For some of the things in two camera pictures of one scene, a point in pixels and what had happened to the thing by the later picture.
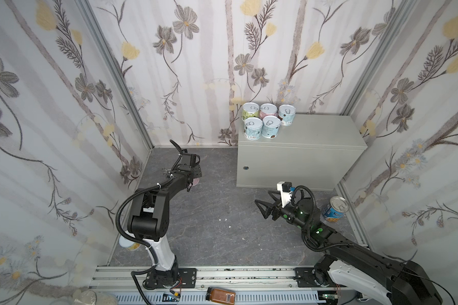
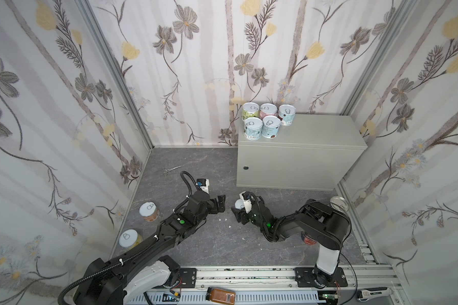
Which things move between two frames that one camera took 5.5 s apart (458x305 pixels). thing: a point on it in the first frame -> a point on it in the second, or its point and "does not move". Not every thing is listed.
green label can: x=250 y=109 does not move
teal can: x=287 y=112 does not move
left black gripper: x=189 y=164 -> x=210 y=203
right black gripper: x=277 y=210 -> x=245 y=213
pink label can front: x=268 y=109 does not move
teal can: x=271 y=125 does not move
